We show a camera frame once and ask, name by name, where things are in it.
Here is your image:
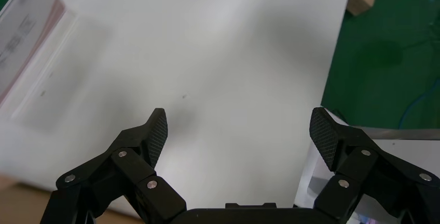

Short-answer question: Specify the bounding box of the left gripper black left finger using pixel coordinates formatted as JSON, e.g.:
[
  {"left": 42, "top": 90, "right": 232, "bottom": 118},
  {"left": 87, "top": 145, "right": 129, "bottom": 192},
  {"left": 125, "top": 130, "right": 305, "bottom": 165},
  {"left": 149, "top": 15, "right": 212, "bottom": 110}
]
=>
[{"left": 40, "top": 108, "right": 188, "bottom": 224}]

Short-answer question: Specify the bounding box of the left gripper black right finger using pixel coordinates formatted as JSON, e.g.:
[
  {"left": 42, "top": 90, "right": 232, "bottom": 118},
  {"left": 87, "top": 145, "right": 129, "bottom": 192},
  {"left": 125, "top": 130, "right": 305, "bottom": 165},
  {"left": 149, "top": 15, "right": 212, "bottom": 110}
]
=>
[{"left": 309, "top": 107, "right": 440, "bottom": 224}]

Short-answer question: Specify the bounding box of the large brown cardboard box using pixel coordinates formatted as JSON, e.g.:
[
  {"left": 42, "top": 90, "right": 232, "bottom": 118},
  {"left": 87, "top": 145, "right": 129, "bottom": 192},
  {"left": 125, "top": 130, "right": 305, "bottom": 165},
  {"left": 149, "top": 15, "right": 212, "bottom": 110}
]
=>
[{"left": 0, "top": 176, "right": 142, "bottom": 224}]

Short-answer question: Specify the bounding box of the white pink acrylic sign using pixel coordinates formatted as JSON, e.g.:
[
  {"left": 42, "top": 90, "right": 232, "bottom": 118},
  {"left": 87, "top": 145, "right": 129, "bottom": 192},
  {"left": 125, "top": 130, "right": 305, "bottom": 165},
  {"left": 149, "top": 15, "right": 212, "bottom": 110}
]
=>
[{"left": 0, "top": 0, "right": 80, "bottom": 120}]

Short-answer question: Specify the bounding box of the thin blue floor cable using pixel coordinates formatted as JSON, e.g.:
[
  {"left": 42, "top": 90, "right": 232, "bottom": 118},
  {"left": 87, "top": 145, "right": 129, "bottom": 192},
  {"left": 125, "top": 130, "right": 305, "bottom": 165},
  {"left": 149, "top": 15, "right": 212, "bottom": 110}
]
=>
[{"left": 398, "top": 77, "right": 440, "bottom": 130}]

